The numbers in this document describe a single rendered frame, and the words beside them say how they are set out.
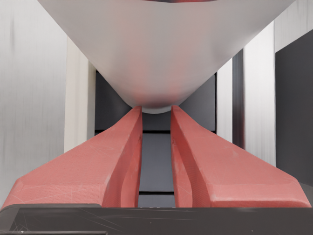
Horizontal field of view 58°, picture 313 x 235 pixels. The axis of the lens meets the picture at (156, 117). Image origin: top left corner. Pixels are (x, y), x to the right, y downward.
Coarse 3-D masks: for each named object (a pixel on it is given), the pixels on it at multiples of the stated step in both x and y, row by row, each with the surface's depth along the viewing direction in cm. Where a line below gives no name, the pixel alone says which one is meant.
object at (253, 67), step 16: (272, 32) 10; (256, 48) 10; (272, 48) 10; (240, 64) 10; (256, 64) 10; (272, 64) 10; (240, 80) 10; (256, 80) 10; (272, 80) 10; (240, 96) 10; (256, 96) 10; (272, 96) 10; (240, 112) 10; (256, 112) 10; (272, 112) 10; (240, 128) 10; (256, 128) 10; (272, 128) 10; (240, 144) 10; (256, 144) 10; (272, 144) 10; (272, 160) 10
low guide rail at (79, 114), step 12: (72, 48) 15; (72, 60) 14; (84, 60) 14; (72, 72) 14; (84, 72) 14; (72, 84) 14; (84, 84) 14; (72, 96) 14; (84, 96) 14; (72, 108) 14; (84, 108) 14; (72, 120) 14; (84, 120) 14; (72, 132) 14; (84, 132) 14; (72, 144) 14
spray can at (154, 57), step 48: (48, 0) 3; (96, 0) 3; (144, 0) 2; (192, 0) 2; (240, 0) 2; (288, 0) 3; (96, 48) 5; (144, 48) 4; (192, 48) 4; (240, 48) 5; (144, 96) 9
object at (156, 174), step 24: (96, 72) 19; (96, 96) 18; (192, 96) 18; (96, 120) 18; (144, 120) 18; (168, 120) 18; (144, 144) 18; (168, 144) 18; (144, 168) 18; (168, 168) 18; (144, 192) 18; (168, 192) 18
